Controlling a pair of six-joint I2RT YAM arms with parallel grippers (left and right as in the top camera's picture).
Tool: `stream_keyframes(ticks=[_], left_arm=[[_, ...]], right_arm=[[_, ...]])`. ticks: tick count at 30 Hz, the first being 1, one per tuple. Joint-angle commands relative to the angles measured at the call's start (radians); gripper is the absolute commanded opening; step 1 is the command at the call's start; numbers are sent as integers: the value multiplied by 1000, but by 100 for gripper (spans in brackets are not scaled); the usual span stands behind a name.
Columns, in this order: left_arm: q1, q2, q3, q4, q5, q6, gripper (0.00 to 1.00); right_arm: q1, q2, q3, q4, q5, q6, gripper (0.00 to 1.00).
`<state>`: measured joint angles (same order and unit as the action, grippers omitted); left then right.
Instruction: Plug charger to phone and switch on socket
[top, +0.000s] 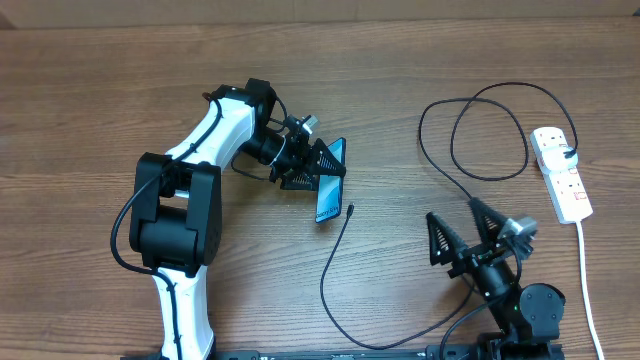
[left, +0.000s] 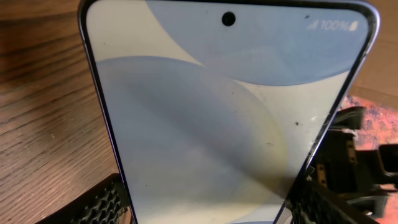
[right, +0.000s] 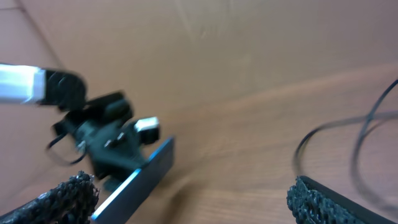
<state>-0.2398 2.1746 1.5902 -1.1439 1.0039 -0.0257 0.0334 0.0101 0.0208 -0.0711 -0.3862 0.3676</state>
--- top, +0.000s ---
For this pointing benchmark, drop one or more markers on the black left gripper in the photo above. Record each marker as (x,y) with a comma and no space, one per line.
(301,162)

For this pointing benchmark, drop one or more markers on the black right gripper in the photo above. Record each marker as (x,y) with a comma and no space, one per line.
(453,246)

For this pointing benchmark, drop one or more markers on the blue Galaxy S24 smartphone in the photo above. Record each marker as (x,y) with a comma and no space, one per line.
(329,199)

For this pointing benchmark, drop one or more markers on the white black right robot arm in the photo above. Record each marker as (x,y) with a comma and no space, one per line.
(528,317)

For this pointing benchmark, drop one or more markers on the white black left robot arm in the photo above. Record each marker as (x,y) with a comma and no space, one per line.
(176,207)

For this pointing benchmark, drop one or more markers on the white charger plug adapter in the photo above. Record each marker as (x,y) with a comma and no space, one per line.
(557,158)

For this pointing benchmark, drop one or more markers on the white power strip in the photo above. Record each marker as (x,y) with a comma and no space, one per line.
(566,189)

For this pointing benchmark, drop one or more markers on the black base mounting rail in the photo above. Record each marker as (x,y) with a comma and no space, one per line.
(350,354)

